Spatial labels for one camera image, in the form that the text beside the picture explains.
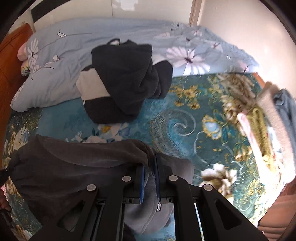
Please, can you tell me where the pink white folded cloth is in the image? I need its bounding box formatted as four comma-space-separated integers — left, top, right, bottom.
237, 112, 269, 172

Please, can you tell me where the orange wooden headboard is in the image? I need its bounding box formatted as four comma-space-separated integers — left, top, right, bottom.
0, 23, 33, 156

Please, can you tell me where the pink pillow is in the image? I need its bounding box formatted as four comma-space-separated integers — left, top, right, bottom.
17, 42, 28, 61

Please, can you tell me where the beige fluffy garment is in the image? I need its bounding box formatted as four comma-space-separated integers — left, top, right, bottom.
256, 82, 295, 183

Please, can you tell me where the black and white jacket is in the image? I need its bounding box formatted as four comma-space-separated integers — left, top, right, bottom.
76, 39, 173, 124

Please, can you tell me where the olive knitted garment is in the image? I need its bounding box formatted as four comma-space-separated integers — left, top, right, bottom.
247, 106, 274, 171

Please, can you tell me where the teal floral bed blanket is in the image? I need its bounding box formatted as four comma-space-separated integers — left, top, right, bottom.
3, 75, 276, 225

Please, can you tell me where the person hand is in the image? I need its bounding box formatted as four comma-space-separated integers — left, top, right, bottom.
0, 189, 11, 211

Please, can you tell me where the light blue floral duvet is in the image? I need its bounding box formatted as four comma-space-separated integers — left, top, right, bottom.
11, 18, 259, 112

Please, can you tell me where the blue grey folded garment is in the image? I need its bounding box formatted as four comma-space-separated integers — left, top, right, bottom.
273, 89, 295, 152

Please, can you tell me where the white black wardrobe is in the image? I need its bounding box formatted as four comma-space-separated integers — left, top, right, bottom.
30, 0, 193, 30

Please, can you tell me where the floral pillow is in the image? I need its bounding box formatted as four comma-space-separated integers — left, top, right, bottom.
21, 59, 30, 76

